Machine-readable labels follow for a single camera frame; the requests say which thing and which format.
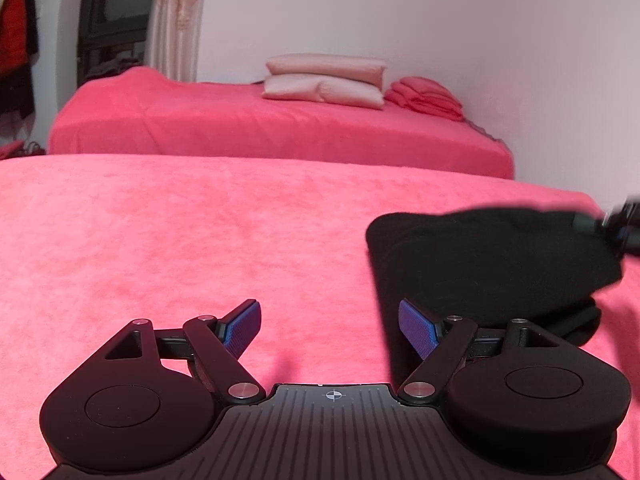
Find lower pink pillow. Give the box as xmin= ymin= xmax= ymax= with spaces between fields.
xmin=262 ymin=74 xmax=385 ymax=110

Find dark window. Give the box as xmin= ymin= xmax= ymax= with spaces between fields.
xmin=77 ymin=0 xmax=153 ymax=86

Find folded red blanket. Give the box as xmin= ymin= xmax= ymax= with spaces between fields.
xmin=384 ymin=77 xmax=465 ymax=122

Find red far bed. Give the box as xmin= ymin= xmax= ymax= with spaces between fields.
xmin=48 ymin=67 xmax=515 ymax=179

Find pink near bed cover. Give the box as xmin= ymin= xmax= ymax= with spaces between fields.
xmin=0 ymin=153 xmax=640 ymax=480

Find black pants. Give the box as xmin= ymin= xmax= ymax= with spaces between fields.
xmin=366 ymin=208 xmax=623 ymax=349

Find upper pink pillow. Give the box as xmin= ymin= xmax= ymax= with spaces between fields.
xmin=266 ymin=53 xmax=387 ymax=89

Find pink patterned curtain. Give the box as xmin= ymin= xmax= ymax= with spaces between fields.
xmin=144 ymin=0 xmax=204 ymax=82

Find pink pillow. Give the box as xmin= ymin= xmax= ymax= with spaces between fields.
xmin=262 ymin=74 xmax=385 ymax=110
xmin=266 ymin=53 xmax=387 ymax=89

